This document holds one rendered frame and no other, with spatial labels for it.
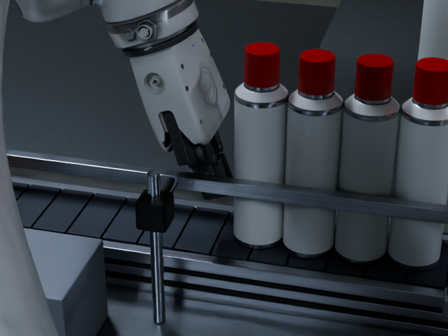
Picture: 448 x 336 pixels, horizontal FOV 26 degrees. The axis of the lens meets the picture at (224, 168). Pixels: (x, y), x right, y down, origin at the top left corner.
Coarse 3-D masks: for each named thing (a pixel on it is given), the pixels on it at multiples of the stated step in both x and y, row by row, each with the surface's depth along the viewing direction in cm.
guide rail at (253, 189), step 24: (24, 168) 97; (48, 168) 96; (72, 168) 96; (96, 168) 95; (120, 168) 94; (144, 168) 94; (216, 192) 93; (240, 192) 92; (264, 192) 91; (288, 192) 91; (312, 192) 90; (336, 192) 90; (408, 216) 89; (432, 216) 88
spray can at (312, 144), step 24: (312, 72) 87; (312, 96) 88; (336, 96) 89; (288, 120) 90; (312, 120) 88; (336, 120) 89; (288, 144) 91; (312, 144) 89; (336, 144) 90; (288, 168) 92; (312, 168) 90; (336, 168) 92; (288, 216) 94; (312, 216) 93; (288, 240) 95; (312, 240) 94
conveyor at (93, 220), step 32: (32, 192) 107; (64, 192) 107; (32, 224) 101; (64, 224) 101; (96, 224) 101; (128, 224) 101; (192, 224) 101; (224, 224) 101; (224, 256) 96; (256, 256) 96; (288, 256) 96
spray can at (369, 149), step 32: (384, 64) 86; (352, 96) 89; (384, 96) 87; (352, 128) 88; (384, 128) 87; (352, 160) 89; (384, 160) 89; (352, 192) 91; (384, 192) 91; (352, 224) 92; (384, 224) 93; (352, 256) 94; (384, 256) 95
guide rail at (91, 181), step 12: (12, 168) 106; (60, 180) 105; (72, 180) 105; (84, 180) 105; (96, 180) 104; (108, 180) 104; (180, 192) 102; (192, 192) 102; (336, 216) 99; (444, 228) 96
